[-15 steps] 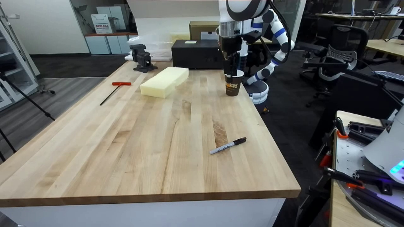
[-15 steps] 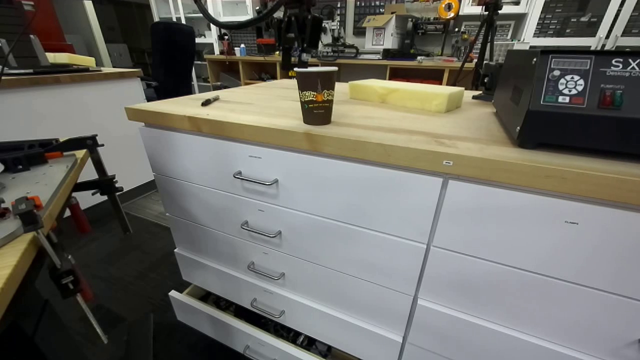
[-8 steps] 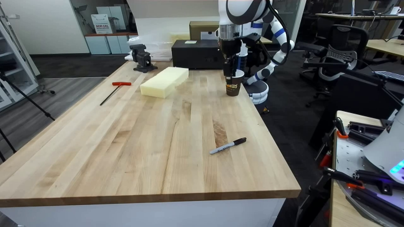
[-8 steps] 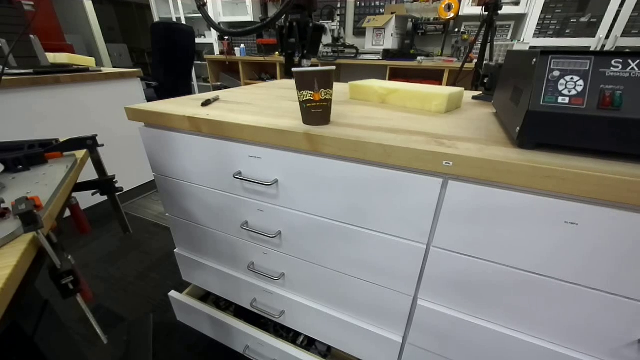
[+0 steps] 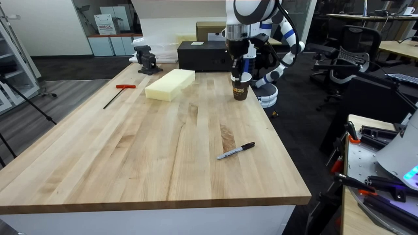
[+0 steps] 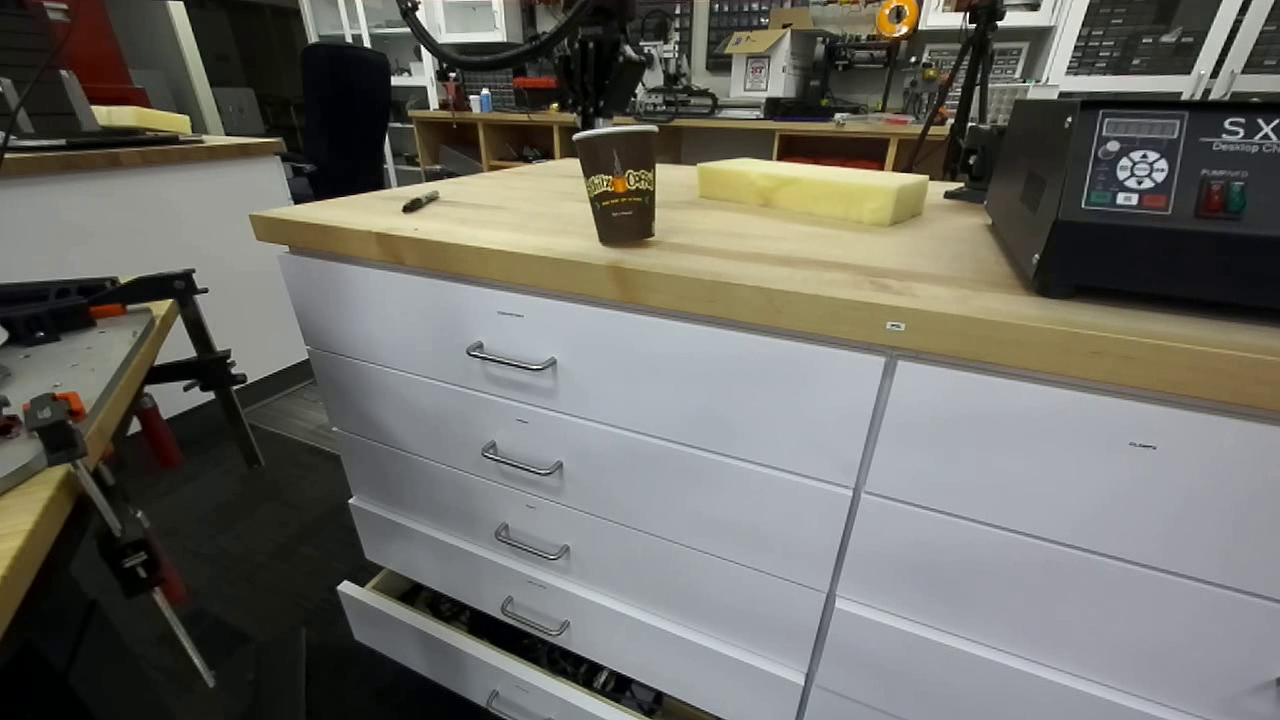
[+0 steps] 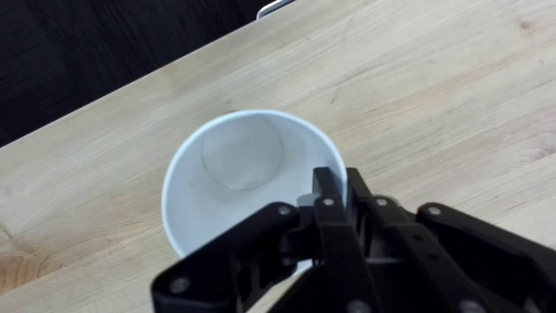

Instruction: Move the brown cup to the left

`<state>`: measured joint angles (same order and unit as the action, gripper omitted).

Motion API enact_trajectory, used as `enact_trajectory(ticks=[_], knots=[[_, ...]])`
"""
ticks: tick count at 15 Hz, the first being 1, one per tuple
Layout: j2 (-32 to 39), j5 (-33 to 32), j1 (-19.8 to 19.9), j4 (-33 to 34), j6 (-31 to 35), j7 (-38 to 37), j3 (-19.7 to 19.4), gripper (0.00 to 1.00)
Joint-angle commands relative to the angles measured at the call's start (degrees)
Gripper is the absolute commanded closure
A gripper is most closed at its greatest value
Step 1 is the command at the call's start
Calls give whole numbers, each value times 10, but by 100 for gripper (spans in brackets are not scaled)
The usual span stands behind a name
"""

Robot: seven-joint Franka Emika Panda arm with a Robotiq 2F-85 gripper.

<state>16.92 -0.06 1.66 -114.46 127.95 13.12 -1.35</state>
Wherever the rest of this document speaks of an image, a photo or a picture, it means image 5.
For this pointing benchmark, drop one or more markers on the white and blue robot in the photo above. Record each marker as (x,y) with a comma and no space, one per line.
(290,49)

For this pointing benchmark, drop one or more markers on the cream foam block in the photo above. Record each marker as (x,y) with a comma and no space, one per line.
(169,84)

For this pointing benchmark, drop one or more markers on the clear plastic sheeting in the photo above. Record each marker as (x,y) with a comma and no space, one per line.
(163,49)

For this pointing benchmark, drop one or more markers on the brown paper cup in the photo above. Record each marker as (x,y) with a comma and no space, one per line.
(241,90)

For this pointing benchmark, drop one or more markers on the white low cabinet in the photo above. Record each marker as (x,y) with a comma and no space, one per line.
(109,45)

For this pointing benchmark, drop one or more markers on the white shelf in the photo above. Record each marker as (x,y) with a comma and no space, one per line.
(13,68)

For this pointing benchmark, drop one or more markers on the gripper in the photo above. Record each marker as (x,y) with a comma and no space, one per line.
(237,48)

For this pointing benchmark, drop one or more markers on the black bench vise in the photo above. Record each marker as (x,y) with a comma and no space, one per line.
(147,60)

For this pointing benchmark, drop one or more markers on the white mug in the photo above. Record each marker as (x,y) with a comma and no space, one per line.
(409,10)

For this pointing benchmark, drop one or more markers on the black aluminium rail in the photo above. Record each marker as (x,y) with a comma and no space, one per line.
(392,204)
(378,135)

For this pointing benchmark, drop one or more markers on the keyboard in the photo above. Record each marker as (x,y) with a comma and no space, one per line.
(403,78)

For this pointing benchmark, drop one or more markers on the black and grey marker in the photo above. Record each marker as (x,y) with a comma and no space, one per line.
(235,150)

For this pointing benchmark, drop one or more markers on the black box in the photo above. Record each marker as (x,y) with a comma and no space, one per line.
(204,56)

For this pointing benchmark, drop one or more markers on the wooden desk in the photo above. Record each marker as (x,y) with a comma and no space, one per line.
(400,48)
(369,16)

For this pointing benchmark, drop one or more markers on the black and orange clamp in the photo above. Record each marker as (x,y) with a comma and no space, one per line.
(337,164)
(354,182)
(352,132)

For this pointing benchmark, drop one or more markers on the cardboard box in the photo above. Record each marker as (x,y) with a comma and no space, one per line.
(209,30)

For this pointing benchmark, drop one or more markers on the black office chair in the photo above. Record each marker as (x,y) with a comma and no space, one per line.
(357,52)

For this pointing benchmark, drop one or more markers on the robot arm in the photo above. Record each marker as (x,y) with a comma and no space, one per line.
(245,9)

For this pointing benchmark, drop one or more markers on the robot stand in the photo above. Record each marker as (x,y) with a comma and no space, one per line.
(359,169)

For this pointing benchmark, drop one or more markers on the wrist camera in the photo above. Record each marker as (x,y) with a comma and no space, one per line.
(259,39)

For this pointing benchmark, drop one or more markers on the white printed box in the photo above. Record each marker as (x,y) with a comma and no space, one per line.
(105,24)

